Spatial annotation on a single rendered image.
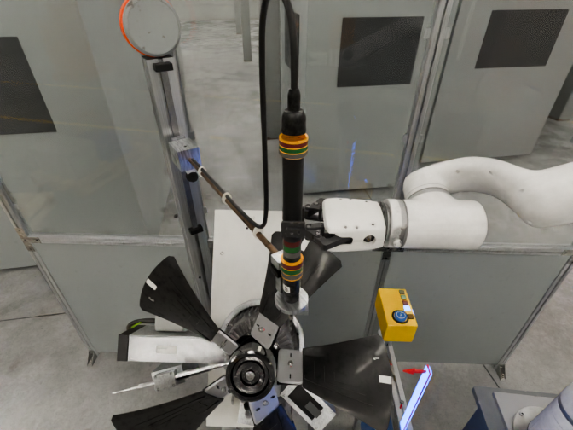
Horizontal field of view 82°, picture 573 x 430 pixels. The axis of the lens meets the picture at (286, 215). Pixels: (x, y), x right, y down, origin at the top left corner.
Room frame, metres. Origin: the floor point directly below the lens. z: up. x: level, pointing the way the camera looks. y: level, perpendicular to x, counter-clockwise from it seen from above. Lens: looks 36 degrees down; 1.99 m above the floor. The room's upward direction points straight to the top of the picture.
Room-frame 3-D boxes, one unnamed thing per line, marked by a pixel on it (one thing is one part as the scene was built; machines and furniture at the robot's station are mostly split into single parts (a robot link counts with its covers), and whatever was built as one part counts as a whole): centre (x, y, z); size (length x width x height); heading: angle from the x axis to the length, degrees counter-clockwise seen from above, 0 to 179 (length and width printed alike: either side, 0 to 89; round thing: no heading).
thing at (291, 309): (0.47, 0.00, 1.48); 0.09 x 0.07 x 0.10; 33
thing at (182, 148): (0.99, 0.33, 1.53); 0.10 x 0.07 x 0.09; 33
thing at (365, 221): (0.46, -0.12, 1.64); 0.11 x 0.10 x 0.07; 88
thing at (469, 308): (1.18, -0.04, 0.50); 2.59 x 0.03 x 0.91; 88
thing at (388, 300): (0.74, -0.38, 1.02); 0.16 x 0.10 x 0.11; 178
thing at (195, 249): (1.07, 0.38, 0.90); 0.08 x 0.06 x 1.80; 123
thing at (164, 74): (1.03, 0.36, 1.48); 0.05 x 0.03 x 0.62; 123
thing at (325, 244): (0.43, -0.08, 1.64); 0.08 x 0.06 x 0.01; 148
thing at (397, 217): (0.46, -0.18, 1.64); 0.09 x 0.03 x 0.08; 178
